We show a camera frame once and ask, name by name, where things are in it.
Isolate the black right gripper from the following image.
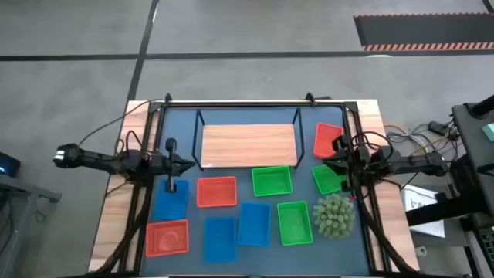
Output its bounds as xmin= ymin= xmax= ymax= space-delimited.
xmin=321 ymin=134 xmax=364 ymax=193

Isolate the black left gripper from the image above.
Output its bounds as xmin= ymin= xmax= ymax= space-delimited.
xmin=152 ymin=137 xmax=196 ymax=193

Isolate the green plastic basket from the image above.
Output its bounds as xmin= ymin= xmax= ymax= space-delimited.
xmin=311 ymin=164 xmax=348 ymax=196
xmin=276 ymin=200 xmax=314 ymax=247
xmin=251 ymin=165 xmax=294 ymax=198

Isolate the orange-red plastic basket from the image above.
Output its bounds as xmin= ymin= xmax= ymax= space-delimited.
xmin=313 ymin=122 xmax=344 ymax=160
xmin=145 ymin=219 xmax=190 ymax=258
xmin=196 ymin=176 xmax=238 ymax=209

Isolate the blue plastic basket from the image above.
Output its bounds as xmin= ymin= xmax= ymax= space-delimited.
xmin=236 ymin=201 xmax=272 ymax=248
xmin=153 ymin=178 xmax=191 ymax=222
xmin=203 ymin=215 xmax=238 ymax=264

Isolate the pale green succulent ball plant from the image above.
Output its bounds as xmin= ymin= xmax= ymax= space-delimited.
xmin=311 ymin=192 xmax=356 ymax=239

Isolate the white printed paper sheet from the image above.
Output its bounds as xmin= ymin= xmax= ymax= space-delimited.
xmin=400 ymin=183 xmax=447 ymax=239

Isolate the black power adapter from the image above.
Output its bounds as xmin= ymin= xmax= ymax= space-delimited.
xmin=428 ymin=120 xmax=448 ymax=136

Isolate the blue-grey table mat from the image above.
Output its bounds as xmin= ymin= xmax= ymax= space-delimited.
xmin=139 ymin=106 xmax=374 ymax=277

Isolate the black equipment stand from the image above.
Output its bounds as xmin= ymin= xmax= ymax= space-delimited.
xmin=404 ymin=93 xmax=494 ymax=278

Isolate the black hazard-striped floor mat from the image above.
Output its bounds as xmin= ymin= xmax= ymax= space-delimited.
xmin=354 ymin=12 xmax=494 ymax=52

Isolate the backlit keyboard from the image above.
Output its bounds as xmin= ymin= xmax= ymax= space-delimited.
xmin=477 ymin=225 xmax=494 ymax=273

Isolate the black device with blue light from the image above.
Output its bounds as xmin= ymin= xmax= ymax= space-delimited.
xmin=0 ymin=151 xmax=22 ymax=178

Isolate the yellow cable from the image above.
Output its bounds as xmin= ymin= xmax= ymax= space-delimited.
xmin=384 ymin=122 xmax=460 ymax=154

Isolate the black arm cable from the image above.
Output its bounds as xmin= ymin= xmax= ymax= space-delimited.
xmin=78 ymin=98 xmax=167 ymax=147

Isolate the black metal rig frame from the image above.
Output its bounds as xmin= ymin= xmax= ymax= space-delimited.
xmin=86 ymin=91 xmax=421 ymax=278

